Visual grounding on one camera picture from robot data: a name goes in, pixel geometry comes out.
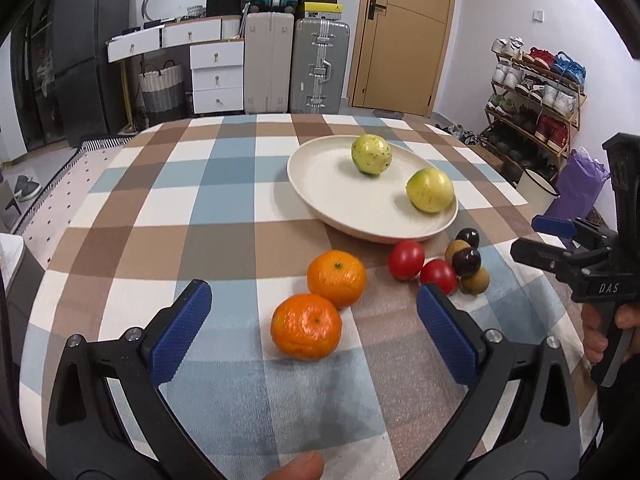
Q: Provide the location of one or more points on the grey slippers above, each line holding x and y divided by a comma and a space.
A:
26, 187

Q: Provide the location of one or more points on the white drawer desk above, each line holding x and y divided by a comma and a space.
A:
217, 77

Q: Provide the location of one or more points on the purple bag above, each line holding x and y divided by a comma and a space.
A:
580, 185

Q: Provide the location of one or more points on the plaid tablecloth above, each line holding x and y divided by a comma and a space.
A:
200, 220

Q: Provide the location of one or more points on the white bucket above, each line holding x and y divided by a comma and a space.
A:
537, 192

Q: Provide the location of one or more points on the dark cherry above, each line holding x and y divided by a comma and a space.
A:
468, 236
466, 262

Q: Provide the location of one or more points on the brown longan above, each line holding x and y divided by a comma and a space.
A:
475, 281
455, 250

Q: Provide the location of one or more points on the black refrigerator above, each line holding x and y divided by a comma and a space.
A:
90, 60

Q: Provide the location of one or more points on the yellow white shoebox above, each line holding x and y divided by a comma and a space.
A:
322, 10

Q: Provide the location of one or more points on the person's right hand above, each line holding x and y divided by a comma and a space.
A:
592, 332

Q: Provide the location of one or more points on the loose floor shoes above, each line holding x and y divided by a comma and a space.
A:
457, 132

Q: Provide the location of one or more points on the person's left hand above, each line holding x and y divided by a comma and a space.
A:
297, 469

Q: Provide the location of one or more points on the beige suitcase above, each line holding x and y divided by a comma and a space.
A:
267, 65

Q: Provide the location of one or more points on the yellow-green citrus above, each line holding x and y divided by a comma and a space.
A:
371, 154
430, 190

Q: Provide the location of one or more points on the woven laundry basket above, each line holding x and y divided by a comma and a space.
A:
161, 90

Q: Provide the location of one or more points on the cream round plate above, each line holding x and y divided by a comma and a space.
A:
325, 185

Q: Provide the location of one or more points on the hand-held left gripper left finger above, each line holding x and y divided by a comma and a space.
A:
182, 327

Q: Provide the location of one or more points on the red tomato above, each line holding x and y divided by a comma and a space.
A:
438, 276
406, 259

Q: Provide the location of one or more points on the rows of shoes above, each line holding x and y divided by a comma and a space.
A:
547, 95

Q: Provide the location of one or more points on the wooden door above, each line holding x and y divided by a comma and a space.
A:
400, 55

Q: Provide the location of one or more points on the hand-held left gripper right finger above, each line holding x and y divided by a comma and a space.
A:
445, 330

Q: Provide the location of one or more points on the silver suitcase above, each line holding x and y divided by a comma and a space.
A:
320, 67

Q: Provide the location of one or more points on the dotted floor rug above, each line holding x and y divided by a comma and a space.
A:
65, 195

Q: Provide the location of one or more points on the orange mandarin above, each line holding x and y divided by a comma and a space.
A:
336, 278
306, 326

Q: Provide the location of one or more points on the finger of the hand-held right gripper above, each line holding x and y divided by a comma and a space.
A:
552, 225
537, 254

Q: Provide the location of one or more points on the wooden shoe rack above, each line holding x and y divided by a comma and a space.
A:
575, 105

